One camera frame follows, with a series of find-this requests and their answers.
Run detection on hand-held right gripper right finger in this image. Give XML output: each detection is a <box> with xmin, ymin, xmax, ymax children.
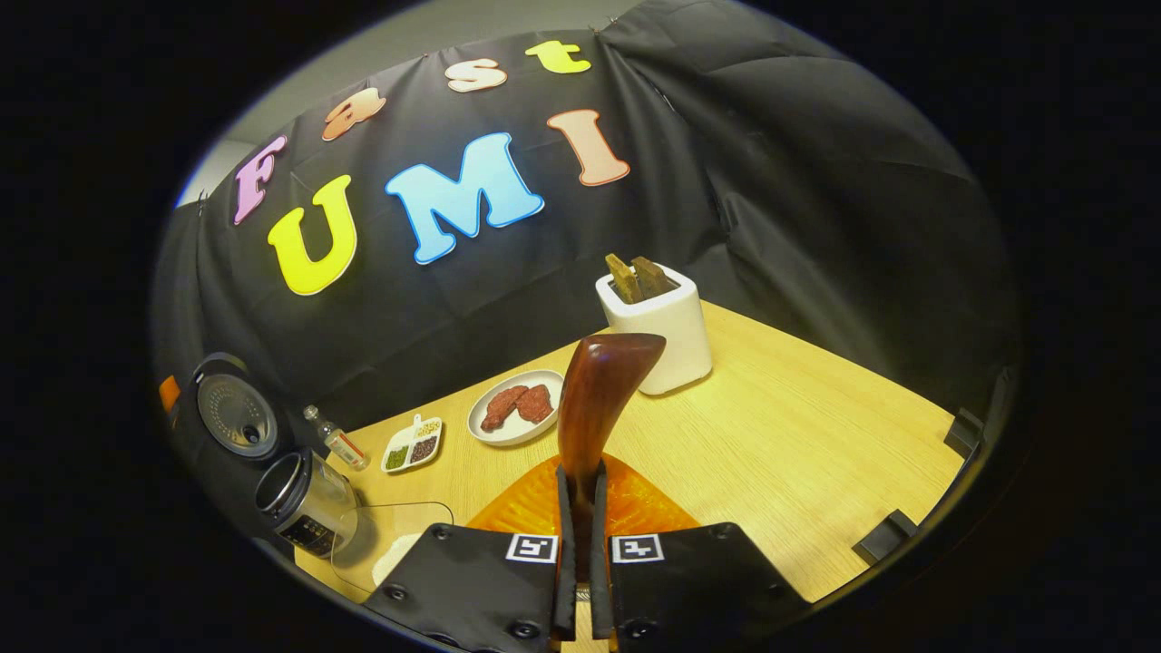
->
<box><xmin>590</xmin><ymin>458</ymin><xmax>810</xmax><ymax>653</ymax></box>

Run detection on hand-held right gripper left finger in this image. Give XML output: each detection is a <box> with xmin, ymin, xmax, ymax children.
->
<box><xmin>363</xmin><ymin>453</ymin><xmax>579</xmax><ymax>653</ymax></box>

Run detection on white rice heap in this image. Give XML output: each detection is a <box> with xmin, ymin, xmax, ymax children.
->
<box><xmin>372</xmin><ymin>533</ymin><xmax>423</xmax><ymax>586</ymax></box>

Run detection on brown wooden spoon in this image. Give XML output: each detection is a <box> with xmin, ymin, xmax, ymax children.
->
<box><xmin>556</xmin><ymin>333</ymin><xmax>668</xmax><ymax>581</ymax></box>

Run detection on dark lidded rice cooker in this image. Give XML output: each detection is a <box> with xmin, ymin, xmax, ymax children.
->
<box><xmin>177</xmin><ymin>352</ymin><xmax>361</xmax><ymax>560</ymax></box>

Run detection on clear rice container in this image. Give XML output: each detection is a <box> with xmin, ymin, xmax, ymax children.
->
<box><xmin>331</xmin><ymin>501</ymin><xmax>454</xmax><ymax>595</ymax></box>

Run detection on white square utensil holder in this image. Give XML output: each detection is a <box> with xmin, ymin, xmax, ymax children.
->
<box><xmin>595</xmin><ymin>263</ymin><xmax>714</xmax><ymax>396</ymax></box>

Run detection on round white plate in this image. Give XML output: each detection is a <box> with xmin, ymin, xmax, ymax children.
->
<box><xmin>467</xmin><ymin>369</ymin><xmax>565</xmax><ymax>447</ymax></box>

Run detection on red meat piece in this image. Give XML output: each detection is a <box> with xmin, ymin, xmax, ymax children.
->
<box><xmin>515</xmin><ymin>384</ymin><xmax>555</xmax><ymax>424</ymax></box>
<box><xmin>480</xmin><ymin>385</ymin><xmax>530</xmax><ymax>434</ymax></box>

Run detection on small clear glass bottle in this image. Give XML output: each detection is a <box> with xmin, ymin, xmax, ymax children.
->
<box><xmin>303</xmin><ymin>404</ymin><xmax>371</xmax><ymax>473</ymax></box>

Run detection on white divided dish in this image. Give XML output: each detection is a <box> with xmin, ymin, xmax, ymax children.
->
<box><xmin>380</xmin><ymin>414</ymin><xmax>444</xmax><ymax>474</ymax></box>

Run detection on black table clamp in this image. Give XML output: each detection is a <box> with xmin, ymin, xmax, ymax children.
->
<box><xmin>943</xmin><ymin>407</ymin><xmax>986</xmax><ymax>460</ymax></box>
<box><xmin>852</xmin><ymin>509</ymin><xmax>919</xmax><ymax>566</ymax></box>

